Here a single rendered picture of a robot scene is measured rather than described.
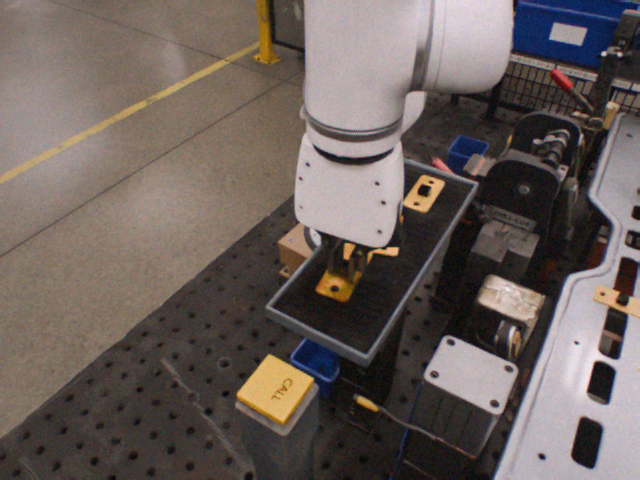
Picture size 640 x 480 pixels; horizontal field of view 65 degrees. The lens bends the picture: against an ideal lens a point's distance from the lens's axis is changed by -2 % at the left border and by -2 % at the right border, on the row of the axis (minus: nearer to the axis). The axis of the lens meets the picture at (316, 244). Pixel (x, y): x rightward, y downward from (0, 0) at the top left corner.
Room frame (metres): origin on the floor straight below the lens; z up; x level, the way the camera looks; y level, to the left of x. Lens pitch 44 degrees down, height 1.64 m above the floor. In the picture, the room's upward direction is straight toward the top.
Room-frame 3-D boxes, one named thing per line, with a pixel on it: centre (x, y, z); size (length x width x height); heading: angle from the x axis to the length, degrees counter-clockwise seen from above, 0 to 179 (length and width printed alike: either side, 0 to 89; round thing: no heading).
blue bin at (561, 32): (1.44, -0.72, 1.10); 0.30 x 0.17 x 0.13; 62
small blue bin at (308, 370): (0.57, -0.01, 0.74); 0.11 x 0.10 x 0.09; 148
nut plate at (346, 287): (0.39, -0.03, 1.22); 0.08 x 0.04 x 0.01; 155
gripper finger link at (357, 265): (0.38, -0.06, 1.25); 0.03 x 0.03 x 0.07; 65
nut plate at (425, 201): (0.60, -0.16, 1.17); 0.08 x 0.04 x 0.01; 150
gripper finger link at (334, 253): (0.41, -0.01, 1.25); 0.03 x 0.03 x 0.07; 65
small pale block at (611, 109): (1.05, -0.68, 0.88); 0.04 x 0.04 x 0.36; 58
